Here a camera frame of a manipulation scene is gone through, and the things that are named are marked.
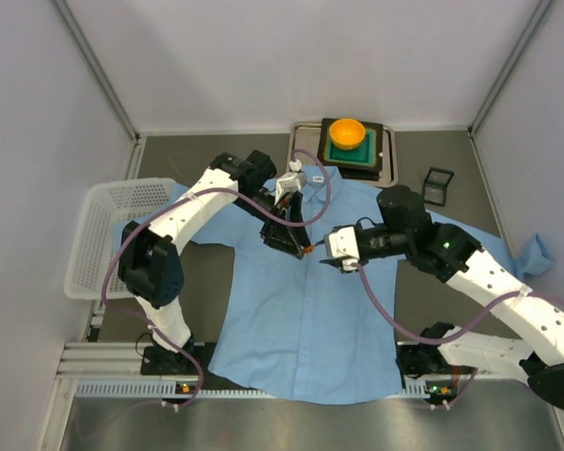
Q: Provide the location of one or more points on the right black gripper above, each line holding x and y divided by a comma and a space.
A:
364, 241

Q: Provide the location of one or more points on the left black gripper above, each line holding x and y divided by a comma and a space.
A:
278, 227

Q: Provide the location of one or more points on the red orange brooch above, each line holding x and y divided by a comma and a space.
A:
309, 249

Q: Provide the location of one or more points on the light blue button shirt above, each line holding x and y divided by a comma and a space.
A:
298, 329

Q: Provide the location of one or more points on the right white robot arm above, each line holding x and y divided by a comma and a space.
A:
458, 260

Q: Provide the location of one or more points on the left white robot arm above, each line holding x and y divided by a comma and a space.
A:
150, 264

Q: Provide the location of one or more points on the small black brooch box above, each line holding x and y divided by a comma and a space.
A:
435, 186

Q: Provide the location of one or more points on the black square plate stack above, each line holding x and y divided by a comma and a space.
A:
349, 171

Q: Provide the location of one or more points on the silver metal tray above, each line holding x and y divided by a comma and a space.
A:
305, 135

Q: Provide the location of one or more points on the green square plate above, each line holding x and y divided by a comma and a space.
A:
364, 154

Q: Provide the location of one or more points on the orange plastic bowl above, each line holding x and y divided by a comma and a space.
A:
347, 133

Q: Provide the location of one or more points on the white plastic basket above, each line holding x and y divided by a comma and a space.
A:
107, 209

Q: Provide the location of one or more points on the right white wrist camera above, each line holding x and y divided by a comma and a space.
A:
342, 242

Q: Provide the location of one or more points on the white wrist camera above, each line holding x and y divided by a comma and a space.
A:
291, 182
342, 242

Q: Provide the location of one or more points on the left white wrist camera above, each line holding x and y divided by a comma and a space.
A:
291, 182

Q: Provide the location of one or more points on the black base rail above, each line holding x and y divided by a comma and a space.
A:
413, 362

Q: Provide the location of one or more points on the white slotted cable duct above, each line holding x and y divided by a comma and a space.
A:
180, 390

